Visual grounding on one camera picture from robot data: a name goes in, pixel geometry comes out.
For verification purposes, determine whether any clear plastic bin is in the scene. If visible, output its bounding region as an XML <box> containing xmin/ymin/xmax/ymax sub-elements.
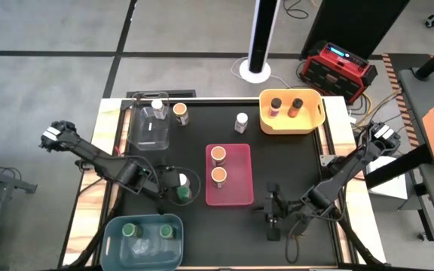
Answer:
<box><xmin>127</xmin><ymin>91</ymin><xmax>172</xmax><ymax>152</ymax></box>

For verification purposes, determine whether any red spice jar black lid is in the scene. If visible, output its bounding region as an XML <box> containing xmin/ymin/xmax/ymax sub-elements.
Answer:
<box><xmin>267</xmin><ymin>96</ymin><xmax>283</xmax><ymax>119</ymax></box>

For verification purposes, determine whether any yellow cable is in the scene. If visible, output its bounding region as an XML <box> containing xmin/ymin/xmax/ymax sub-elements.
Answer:
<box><xmin>354</xmin><ymin>90</ymin><xmax>402</xmax><ymax>127</ymax></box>

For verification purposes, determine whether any red black power box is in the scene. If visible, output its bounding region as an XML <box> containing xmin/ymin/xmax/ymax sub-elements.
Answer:
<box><xmin>299</xmin><ymin>40</ymin><xmax>379</xmax><ymax>105</ymax></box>

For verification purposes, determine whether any black divider panel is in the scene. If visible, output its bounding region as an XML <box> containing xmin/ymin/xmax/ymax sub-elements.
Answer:
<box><xmin>300</xmin><ymin>0</ymin><xmax>412</xmax><ymax>60</ymax></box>

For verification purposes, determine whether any green lid herb jar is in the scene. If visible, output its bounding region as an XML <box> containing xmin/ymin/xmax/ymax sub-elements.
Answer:
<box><xmin>121</xmin><ymin>222</ymin><xmax>142</xmax><ymax>239</ymax></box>
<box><xmin>176</xmin><ymin>186</ymin><xmax>194</xmax><ymax>202</ymax></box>
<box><xmin>159</xmin><ymin>224</ymin><xmax>176</xmax><ymax>241</ymax></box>

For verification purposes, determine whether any black rig frame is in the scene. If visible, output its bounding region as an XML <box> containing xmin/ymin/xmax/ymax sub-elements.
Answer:
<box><xmin>57</xmin><ymin>96</ymin><xmax>384</xmax><ymax>271</ymax></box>

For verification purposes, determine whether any black tower with white base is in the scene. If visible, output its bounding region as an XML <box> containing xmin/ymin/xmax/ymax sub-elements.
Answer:
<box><xmin>238</xmin><ymin>0</ymin><xmax>282</xmax><ymax>84</ymax></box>

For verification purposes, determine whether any orange spice jar black lid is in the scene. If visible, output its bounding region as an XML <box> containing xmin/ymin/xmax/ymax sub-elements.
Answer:
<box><xmin>286</xmin><ymin>97</ymin><xmax>304</xmax><ymax>119</ymax></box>

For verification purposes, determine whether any yellow plastic bin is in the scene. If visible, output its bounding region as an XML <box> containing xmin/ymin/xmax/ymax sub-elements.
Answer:
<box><xmin>258</xmin><ymin>88</ymin><xmax>326</xmax><ymax>136</ymax></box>

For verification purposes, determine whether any white cable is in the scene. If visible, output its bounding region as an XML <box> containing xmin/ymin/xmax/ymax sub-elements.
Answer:
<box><xmin>230</xmin><ymin>56</ymin><xmax>301</xmax><ymax>90</ymax></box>

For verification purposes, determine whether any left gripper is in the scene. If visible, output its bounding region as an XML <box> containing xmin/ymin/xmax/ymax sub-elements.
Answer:
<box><xmin>151</xmin><ymin>165</ymin><xmax>188</xmax><ymax>196</ymax></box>

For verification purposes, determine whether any pink plastic bin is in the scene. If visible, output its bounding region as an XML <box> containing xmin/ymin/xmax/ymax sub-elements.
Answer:
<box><xmin>204</xmin><ymin>143</ymin><xmax>255</xmax><ymax>207</ymax></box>

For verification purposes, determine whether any white box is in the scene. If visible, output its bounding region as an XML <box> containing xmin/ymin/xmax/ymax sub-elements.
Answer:
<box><xmin>365</xmin><ymin>153</ymin><xmax>409</xmax><ymax>201</ymax></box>

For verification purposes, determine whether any grey side table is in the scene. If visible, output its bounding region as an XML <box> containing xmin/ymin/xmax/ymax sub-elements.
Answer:
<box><xmin>397</xmin><ymin>66</ymin><xmax>434</xmax><ymax>259</ymax></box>

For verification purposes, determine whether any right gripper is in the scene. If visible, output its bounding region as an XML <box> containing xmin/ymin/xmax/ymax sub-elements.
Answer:
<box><xmin>252</xmin><ymin>181</ymin><xmax>308</xmax><ymax>242</ymax></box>

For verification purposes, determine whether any black floor bar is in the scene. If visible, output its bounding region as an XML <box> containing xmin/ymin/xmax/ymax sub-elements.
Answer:
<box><xmin>125</xmin><ymin>89</ymin><xmax>197</xmax><ymax>99</ymax></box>

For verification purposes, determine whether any grey metal frame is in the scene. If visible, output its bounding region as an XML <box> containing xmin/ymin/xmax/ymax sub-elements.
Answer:
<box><xmin>0</xmin><ymin>163</ymin><xmax>39</xmax><ymax>271</ymax></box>

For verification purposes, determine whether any blue-grey plastic bin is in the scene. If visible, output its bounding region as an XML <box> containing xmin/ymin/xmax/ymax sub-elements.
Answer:
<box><xmin>100</xmin><ymin>213</ymin><xmax>185</xmax><ymax>271</ymax></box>

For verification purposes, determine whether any furikake jar tan lid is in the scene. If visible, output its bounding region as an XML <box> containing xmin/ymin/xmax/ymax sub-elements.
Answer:
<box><xmin>209</xmin><ymin>145</ymin><xmax>228</xmax><ymax>168</ymax></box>
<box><xmin>210</xmin><ymin>166</ymin><xmax>228</xmax><ymax>189</ymax></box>
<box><xmin>172</xmin><ymin>102</ymin><xmax>191</xmax><ymax>127</ymax></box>

